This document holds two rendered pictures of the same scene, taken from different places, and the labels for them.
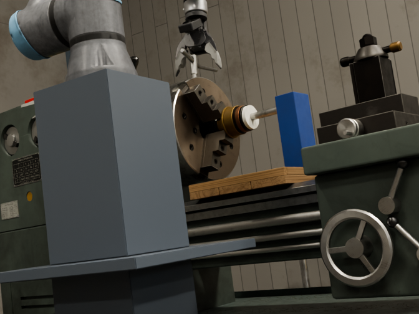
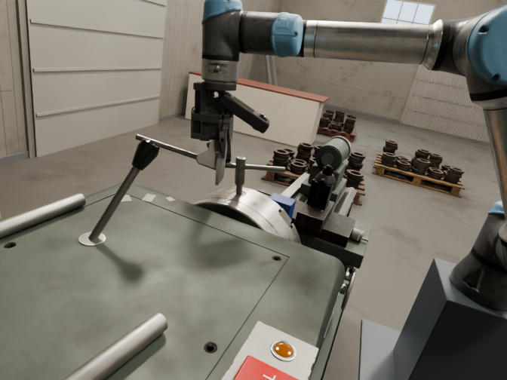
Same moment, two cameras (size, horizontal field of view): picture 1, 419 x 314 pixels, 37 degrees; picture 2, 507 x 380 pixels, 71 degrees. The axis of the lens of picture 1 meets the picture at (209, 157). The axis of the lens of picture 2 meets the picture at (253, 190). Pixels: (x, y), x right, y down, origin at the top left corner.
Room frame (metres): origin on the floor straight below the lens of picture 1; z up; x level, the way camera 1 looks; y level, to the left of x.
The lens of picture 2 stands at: (2.07, 0.73, 1.56)
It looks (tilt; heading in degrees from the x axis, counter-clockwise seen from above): 23 degrees down; 252
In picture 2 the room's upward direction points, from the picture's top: 11 degrees clockwise
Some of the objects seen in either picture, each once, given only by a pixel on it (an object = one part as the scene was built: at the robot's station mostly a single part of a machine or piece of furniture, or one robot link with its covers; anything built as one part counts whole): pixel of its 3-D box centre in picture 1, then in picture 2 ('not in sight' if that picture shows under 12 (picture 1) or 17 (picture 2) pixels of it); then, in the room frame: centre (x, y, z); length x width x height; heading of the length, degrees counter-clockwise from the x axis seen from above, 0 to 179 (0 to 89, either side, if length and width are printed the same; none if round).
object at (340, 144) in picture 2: not in sight; (329, 166); (1.13, -0.92, 1.01); 0.30 x 0.20 x 0.29; 52
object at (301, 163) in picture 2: not in sight; (318, 164); (-0.02, -3.24, 0.24); 1.28 x 0.88 x 0.47; 149
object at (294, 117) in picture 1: (297, 136); (275, 228); (1.65, -0.24, 1.00); 0.08 x 0.06 x 0.23; 142
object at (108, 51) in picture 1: (100, 63); (491, 273); (1.27, 0.20, 1.15); 0.15 x 0.15 x 0.10
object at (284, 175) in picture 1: (272, 183); not in sight; (1.71, -0.16, 0.88); 0.36 x 0.30 x 0.04; 142
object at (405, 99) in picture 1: (368, 115); (314, 212); (1.44, -0.38, 1.00); 0.20 x 0.10 x 0.05; 52
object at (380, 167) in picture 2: not in sight; (419, 163); (-2.01, -3.74, 0.23); 1.32 x 0.89 x 0.46; 147
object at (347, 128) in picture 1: (347, 129); (360, 236); (1.28, -0.29, 0.95); 0.07 x 0.04 x 0.04; 142
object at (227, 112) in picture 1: (235, 121); not in sight; (1.77, -0.09, 1.08); 0.09 x 0.09 x 0.09; 52
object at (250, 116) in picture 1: (267, 113); not in sight; (1.70, -0.17, 1.08); 0.13 x 0.07 x 0.07; 52
